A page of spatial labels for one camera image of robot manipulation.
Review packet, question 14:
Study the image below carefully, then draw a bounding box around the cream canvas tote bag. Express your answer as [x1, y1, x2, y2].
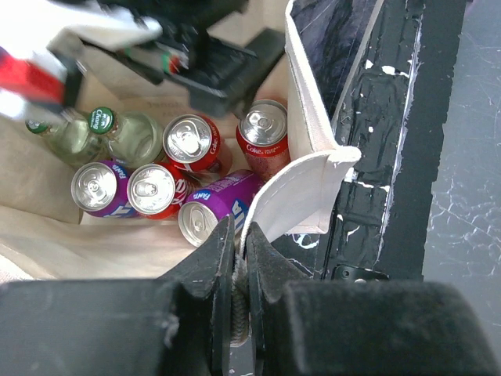
[1, 1, 361, 283]

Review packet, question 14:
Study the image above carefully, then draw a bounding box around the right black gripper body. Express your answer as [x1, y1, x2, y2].
[99, 1, 285, 118]

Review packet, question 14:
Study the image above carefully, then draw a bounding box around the clear glass bottle green cap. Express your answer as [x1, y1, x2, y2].
[25, 113, 110, 169]

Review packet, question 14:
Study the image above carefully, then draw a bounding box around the red cola can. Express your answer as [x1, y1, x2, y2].
[127, 162, 200, 220]
[236, 99, 291, 182]
[163, 114, 232, 177]

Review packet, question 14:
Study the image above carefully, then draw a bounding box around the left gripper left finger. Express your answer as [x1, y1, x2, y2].
[1, 216, 235, 375]

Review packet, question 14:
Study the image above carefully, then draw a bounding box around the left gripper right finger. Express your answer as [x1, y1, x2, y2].
[246, 223, 497, 375]

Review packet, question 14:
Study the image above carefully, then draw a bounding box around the red cola can front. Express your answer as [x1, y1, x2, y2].
[236, 99, 291, 182]

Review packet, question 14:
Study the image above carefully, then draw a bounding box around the purple Fanta can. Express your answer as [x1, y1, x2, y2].
[178, 169, 264, 247]
[70, 161, 139, 219]

